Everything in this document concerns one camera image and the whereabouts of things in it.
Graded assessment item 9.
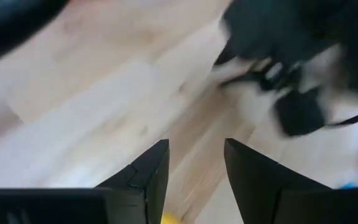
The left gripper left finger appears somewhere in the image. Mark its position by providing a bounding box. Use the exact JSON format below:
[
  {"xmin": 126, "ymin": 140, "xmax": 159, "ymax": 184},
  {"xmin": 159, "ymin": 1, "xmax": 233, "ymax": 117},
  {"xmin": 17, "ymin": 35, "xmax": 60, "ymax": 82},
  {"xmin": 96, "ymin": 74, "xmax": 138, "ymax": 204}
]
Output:
[{"xmin": 94, "ymin": 139, "xmax": 170, "ymax": 224}]

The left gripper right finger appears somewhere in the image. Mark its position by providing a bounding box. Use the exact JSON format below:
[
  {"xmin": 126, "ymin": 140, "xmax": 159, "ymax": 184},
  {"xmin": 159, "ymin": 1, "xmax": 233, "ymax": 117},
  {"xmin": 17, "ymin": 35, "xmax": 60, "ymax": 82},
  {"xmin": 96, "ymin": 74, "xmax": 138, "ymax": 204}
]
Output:
[{"xmin": 224, "ymin": 138, "xmax": 334, "ymax": 224}]

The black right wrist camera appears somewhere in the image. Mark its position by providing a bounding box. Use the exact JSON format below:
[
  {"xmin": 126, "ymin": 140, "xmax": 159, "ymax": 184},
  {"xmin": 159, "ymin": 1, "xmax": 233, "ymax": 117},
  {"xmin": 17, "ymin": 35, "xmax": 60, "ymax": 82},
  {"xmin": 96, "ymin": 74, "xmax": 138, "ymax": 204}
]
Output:
[{"xmin": 273, "ymin": 88, "xmax": 326, "ymax": 138}]

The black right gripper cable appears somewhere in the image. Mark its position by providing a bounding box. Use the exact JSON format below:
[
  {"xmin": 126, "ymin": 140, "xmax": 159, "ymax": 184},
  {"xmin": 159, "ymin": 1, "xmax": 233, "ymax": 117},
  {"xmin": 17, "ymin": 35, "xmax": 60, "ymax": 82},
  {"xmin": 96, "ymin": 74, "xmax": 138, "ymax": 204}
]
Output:
[{"xmin": 323, "ymin": 106, "xmax": 358, "ymax": 129}]

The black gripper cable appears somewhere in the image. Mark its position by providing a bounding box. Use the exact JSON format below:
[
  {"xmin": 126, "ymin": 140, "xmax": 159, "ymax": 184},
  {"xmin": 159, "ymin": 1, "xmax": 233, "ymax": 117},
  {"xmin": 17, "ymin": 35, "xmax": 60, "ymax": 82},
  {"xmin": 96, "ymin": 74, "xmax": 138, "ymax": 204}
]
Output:
[
  {"xmin": 323, "ymin": 106, "xmax": 358, "ymax": 129},
  {"xmin": 0, "ymin": 0, "xmax": 70, "ymax": 68}
]

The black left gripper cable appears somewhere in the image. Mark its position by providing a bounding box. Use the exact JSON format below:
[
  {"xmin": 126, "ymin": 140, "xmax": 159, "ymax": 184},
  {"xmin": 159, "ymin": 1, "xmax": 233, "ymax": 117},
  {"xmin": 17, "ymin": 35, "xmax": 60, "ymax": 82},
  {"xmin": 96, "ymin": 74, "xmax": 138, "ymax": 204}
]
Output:
[{"xmin": 0, "ymin": 0, "xmax": 70, "ymax": 68}]

